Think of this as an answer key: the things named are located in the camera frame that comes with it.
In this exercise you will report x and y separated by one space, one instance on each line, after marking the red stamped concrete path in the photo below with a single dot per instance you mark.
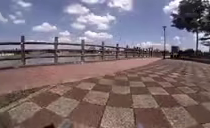
59 75

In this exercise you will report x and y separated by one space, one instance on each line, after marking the checkered tile paving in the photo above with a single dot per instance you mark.
143 100

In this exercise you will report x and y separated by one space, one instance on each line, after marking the lamp pole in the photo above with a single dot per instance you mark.
164 40

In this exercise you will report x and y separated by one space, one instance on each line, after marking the grey water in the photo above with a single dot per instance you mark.
39 61

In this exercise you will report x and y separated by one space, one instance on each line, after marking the dark small structure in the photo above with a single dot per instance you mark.
174 50

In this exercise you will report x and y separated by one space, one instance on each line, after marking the robot's own part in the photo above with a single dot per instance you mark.
66 124

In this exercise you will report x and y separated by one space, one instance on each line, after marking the concrete kerb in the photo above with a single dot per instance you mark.
26 67

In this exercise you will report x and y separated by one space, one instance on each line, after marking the low dark hedge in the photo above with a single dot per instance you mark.
193 53

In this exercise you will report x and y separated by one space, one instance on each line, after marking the group of trees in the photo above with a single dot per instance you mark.
189 13

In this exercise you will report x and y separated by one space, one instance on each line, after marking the wooden post and rail fence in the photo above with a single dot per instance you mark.
56 50

